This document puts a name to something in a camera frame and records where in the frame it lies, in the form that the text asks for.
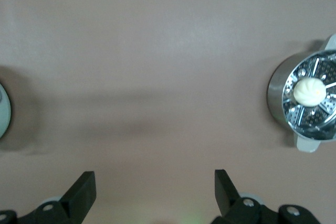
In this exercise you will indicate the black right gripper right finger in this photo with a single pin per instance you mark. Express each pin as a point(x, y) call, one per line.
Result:
point(224, 195)

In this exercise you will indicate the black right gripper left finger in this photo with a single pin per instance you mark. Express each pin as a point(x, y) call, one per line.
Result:
point(81, 197)

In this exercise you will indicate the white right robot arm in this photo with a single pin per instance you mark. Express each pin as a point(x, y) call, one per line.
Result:
point(4, 113)

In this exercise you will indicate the stainless steel steamer pot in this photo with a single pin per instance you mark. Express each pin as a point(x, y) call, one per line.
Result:
point(275, 95)

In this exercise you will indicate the perforated steel steamer plate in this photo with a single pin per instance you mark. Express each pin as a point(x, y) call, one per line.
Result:
point(309, 120)

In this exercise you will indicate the white steamed bun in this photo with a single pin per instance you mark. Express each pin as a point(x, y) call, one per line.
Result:
point(309, 92)

